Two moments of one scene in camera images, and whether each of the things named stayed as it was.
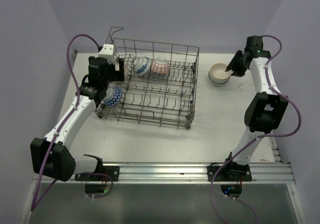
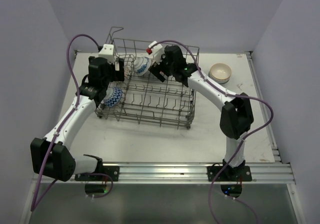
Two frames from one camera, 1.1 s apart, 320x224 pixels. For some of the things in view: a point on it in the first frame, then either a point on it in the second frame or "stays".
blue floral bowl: [142, 65] stays
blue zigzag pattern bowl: [114, 96] stays
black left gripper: [117, 75] stays
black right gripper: [237, 71] to [156, 69]
